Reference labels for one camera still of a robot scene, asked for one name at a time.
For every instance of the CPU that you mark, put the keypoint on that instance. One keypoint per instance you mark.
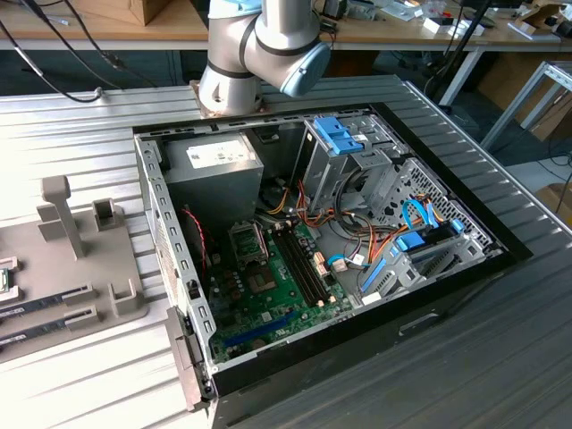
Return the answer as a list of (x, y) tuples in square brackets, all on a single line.
[(3, 280)]

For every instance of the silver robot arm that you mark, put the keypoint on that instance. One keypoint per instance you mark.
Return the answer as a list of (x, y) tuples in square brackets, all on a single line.
[(232, 44)]

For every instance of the CPU socket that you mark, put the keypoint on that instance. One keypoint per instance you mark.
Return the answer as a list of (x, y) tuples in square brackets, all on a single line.
[(261, 280)]

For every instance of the grey metal drive cage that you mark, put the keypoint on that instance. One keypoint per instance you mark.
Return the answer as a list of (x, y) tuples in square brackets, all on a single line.
[(322, 174)]

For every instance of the black RAM slot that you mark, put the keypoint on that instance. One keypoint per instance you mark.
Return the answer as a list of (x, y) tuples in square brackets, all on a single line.
[(299, 268), (310, 268), (293, 268), (305, 268)]

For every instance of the grey power supply unit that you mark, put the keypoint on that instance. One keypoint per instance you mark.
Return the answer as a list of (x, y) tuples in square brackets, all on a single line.
[(214, 196)]

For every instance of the blue plastic drive latch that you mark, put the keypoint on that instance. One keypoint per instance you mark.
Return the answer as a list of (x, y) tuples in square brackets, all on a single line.
[(333, 134)]

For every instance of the green motherboard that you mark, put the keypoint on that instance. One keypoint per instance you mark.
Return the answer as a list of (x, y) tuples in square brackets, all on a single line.
[(250, 322)]

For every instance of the blue expansion slot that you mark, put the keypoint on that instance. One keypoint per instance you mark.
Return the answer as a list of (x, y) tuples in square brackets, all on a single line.
[(259, 330)]

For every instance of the hard disk in blue carrier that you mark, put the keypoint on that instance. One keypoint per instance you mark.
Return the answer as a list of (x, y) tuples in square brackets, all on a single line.
[(415, 242)]

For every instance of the black open PC case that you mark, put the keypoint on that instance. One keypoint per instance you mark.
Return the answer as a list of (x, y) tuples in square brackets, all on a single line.
[(313, 380)]

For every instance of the perforated metal disk cage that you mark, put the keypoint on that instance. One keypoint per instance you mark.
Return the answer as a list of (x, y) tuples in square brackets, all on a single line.
[(469, 223)]

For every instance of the grey parts rack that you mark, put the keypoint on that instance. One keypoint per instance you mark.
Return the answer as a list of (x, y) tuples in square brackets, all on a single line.
[(53, 263)]

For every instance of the small white box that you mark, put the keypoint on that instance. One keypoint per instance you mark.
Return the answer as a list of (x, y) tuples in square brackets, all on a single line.
[(435, 26)]

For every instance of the cardboard box on desk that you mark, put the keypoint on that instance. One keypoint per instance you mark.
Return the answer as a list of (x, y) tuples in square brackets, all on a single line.
[(149, 11)]

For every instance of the black stand pole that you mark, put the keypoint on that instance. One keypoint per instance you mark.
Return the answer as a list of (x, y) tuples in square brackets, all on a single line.
[(465, 33)]

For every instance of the brown cardboard box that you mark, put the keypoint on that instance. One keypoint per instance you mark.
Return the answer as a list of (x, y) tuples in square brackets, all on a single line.
[(556, 201)]

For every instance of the RAM stick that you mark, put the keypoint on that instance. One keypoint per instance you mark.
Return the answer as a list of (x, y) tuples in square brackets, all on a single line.
[(31, 333), (31, 305)]

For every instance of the wooden desk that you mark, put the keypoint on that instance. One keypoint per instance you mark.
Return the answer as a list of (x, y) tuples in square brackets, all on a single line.
[(496, 36)]

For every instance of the aluminium profile frame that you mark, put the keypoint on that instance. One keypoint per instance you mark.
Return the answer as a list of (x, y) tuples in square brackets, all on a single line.
[(518, 100)]

